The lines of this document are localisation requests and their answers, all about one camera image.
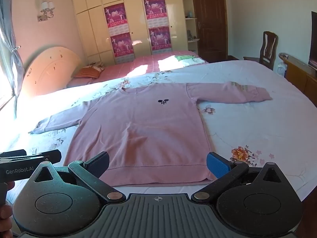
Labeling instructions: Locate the pink sweatshirt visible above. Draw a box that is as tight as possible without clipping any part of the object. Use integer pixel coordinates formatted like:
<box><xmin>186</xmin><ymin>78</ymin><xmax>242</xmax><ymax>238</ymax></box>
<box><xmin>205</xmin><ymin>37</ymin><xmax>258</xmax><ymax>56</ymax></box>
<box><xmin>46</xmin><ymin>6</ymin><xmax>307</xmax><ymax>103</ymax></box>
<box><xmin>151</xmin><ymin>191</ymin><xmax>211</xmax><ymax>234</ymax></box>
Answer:
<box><xmin>28</xmin><ymin>81</ymin><xmax>273</xmax><ymax>187</ymax></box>

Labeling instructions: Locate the printed white pillow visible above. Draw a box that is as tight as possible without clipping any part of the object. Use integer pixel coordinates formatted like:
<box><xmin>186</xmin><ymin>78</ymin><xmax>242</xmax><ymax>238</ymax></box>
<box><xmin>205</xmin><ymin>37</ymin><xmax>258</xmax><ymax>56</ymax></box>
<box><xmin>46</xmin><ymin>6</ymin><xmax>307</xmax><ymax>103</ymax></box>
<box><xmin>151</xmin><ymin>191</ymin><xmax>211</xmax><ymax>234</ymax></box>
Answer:
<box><xmin>85</xmin><ymin>61</ymin><xmax>106</xmax><ymax>72</ymax></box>

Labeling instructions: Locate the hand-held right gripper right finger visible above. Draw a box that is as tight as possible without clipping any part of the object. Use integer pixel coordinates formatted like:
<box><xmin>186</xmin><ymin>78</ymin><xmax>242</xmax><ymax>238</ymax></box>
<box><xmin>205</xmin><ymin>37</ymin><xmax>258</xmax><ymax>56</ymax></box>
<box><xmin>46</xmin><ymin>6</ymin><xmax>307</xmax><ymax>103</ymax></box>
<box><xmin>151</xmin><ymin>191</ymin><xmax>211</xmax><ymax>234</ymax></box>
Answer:
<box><xmin>191</xmin><ymin>152</ymin><xmax>289</xmax><ymax>202</ymax></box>

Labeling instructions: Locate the cream corner shelf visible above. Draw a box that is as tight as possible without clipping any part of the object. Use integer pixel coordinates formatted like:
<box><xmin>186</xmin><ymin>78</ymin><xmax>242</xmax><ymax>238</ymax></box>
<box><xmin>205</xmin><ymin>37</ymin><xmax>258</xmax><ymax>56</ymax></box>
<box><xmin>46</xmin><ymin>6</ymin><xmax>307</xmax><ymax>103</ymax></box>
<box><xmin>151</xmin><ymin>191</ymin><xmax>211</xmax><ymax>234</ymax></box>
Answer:
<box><xmin>180</xmin><ymin>0</ymin><xmax>201</xmax><ymax>52</ymax></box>

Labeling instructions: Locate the cream wardrobe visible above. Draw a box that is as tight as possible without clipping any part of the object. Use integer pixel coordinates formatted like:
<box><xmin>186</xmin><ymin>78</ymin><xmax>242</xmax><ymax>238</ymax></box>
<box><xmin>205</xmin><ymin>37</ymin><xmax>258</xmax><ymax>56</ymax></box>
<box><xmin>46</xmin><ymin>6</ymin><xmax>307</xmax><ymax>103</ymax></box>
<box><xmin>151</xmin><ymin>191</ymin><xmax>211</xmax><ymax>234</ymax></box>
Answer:
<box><xmin>68</xmin><ymin>0</ymin><xmax>189</xmax><ymax>65</ymax></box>

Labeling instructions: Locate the person's left hand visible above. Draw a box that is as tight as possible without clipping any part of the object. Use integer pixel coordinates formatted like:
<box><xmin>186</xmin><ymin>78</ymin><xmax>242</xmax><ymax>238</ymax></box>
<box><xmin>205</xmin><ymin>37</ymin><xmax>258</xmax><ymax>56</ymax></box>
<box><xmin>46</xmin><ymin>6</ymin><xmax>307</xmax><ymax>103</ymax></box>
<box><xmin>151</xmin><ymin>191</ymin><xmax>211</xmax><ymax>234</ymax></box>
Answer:
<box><xmin>0</xmin><ymin>180</ymin><xmax>15</xmax><ymax>232</ymax></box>

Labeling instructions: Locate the wall lamp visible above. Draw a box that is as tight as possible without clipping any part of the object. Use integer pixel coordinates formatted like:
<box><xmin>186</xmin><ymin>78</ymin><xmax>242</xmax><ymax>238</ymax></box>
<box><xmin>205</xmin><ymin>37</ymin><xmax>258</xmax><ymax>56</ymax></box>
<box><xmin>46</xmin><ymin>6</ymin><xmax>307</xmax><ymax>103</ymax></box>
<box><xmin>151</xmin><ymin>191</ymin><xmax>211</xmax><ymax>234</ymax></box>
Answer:
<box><xmin>40</xmin><ymin>1</ymin><xmax>55</xmax><ymax>18</ymax></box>

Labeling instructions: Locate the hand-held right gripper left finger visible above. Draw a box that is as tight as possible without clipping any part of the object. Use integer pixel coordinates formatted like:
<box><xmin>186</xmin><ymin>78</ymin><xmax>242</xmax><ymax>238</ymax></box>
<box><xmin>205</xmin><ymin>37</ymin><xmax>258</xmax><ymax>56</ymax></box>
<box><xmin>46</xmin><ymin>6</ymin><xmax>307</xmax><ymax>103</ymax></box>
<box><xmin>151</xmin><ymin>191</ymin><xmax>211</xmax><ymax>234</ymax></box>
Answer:
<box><xmin>30</xmin><ymin>152</ymin><xmax>127</xmax><ymax>202</ymax></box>

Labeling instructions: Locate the white folded cloth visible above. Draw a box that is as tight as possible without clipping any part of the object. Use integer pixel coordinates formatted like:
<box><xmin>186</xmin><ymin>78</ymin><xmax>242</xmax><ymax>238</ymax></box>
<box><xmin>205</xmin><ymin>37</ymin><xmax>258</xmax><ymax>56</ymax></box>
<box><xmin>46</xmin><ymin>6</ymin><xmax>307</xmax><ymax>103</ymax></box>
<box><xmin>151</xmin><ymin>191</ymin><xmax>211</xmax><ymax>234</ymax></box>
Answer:
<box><xmin>179</xmin><ymin>58</ymin><xmax>206</xmax><ymax>66</ymax></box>

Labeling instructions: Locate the grey curtain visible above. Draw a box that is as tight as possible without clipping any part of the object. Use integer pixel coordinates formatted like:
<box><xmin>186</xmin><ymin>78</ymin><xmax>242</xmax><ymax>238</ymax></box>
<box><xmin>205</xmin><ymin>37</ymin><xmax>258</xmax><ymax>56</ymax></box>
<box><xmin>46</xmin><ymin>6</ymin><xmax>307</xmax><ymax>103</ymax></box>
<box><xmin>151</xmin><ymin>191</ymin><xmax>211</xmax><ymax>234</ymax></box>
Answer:
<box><xmin>0</xmin><ymin>0</ymin><xmax>21</xmax><ymax>97</ymax></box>

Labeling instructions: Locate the brown wooden door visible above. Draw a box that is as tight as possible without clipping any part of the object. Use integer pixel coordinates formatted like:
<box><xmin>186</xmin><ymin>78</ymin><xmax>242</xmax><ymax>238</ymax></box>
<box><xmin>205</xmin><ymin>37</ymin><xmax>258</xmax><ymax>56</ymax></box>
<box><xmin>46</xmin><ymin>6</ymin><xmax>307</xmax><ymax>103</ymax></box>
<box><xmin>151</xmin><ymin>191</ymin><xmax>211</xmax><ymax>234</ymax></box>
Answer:
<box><xmin>190</xmin><ymin>0</ymin><xmax>229</xmax><ymax>58</ymax></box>

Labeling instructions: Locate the magenta calendar poster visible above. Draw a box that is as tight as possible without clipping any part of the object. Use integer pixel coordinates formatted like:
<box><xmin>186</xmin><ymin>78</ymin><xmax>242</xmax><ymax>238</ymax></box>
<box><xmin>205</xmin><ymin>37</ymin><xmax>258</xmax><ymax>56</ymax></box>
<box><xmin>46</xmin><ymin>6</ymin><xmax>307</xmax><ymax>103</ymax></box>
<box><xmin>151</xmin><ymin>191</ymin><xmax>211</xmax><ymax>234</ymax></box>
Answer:
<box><xmin>104</xmin><ymin>3</ymin><xmax>125</xmax><ymax>37</ymax></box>
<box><xmin>143</xmin><ymin>0</ymin><xmax>169</xmax><ymax>28</ymax></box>
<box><xmin>149</xmin><ymin>26</ymin><xmax>172</xmax><ymax>53</ymax></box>
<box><xmin>110</xmin><ymin>33</ymin><xmax>135</xmax><ymax>63</ymax></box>

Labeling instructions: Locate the pink checked bedsheet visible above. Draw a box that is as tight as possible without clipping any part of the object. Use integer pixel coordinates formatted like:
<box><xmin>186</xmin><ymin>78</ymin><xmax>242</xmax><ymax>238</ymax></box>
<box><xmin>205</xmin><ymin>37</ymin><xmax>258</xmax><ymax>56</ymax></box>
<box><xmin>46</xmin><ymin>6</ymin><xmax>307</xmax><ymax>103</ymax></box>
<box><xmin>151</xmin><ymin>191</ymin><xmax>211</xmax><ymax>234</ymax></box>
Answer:
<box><xmin>66</xmin><ymin>50</ymin><xmax>210</xmax><ymax>88</ymax></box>

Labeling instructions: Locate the cream wooden headboard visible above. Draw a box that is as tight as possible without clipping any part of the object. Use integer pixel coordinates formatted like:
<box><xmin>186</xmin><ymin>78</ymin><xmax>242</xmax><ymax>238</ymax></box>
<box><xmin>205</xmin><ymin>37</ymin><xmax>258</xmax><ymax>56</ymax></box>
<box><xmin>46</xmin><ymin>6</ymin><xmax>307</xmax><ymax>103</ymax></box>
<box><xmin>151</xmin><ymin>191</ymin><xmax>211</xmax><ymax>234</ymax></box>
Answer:
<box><xmin>22</xmin><ymin>45</ymin><xmax>82</xmax><ymax>97</ymax></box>

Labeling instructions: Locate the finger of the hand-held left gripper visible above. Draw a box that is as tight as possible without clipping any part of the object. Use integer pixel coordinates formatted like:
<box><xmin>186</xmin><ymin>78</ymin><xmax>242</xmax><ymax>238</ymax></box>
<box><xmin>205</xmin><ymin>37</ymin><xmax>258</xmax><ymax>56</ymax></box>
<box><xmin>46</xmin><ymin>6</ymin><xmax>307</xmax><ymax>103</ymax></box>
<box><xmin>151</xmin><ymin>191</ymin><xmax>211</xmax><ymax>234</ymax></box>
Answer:
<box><xmin>0</xmin><ymin>150</ymin><xmax>62</xmax><ymax>165</ymax></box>
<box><xmin>0</xmin><ymin>149</ymin><xmax>27</xmax><ymax>158</ymax></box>

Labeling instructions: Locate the black television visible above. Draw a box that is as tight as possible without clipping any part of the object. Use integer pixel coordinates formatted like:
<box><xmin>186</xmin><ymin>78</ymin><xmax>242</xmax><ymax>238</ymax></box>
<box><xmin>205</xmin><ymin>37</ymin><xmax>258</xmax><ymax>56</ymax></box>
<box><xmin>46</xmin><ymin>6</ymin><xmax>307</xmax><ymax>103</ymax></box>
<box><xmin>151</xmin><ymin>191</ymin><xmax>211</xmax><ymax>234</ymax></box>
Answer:
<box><xmin>308</xmin><ymin>11</ymin><xmax>317</xmax><ymax>70</ymax></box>

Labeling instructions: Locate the floral white bedsheet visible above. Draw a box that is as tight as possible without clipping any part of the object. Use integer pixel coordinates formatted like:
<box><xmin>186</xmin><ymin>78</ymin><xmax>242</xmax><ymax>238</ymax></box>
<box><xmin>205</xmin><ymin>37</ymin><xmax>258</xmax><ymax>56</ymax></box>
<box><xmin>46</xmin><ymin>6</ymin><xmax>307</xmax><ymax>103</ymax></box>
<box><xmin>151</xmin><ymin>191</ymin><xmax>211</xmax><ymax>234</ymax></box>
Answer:
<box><xmin>0</xmin><ymin>60</ymin><xmax>317</xmax><ymax>228</ymax></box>

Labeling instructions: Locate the brown wooden chair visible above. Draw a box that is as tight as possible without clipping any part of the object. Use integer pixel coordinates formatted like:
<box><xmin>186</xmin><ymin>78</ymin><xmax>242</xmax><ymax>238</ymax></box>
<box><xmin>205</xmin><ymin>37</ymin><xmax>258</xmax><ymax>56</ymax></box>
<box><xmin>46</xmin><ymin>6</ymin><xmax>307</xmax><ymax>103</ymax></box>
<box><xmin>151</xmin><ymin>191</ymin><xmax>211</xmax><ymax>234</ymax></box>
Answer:
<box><xmin>243</xmin><ymin>31</ymin><xmax>279</xmax><ymax>71</ymax></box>

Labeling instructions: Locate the striped orange pillow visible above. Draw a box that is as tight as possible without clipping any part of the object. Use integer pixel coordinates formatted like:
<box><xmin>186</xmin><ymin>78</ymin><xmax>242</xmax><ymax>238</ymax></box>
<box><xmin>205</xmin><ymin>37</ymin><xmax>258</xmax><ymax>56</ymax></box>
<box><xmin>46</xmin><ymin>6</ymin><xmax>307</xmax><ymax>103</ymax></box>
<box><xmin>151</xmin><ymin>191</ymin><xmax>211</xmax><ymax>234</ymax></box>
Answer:
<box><xmin>73</xmin><ymin>67</ymin><xmax>102</xmax><ymax>79</ymax></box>

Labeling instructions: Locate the wooden cabinet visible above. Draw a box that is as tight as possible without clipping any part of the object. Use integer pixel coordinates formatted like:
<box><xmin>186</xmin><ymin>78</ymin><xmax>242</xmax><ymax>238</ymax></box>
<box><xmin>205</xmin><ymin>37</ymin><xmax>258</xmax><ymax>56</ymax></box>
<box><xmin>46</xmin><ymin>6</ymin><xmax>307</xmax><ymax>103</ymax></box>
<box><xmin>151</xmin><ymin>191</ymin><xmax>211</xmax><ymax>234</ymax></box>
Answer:
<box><xmin>279</xmin><ymin>53</ymin><xmax>317</xmax><ymax>101</ymax></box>

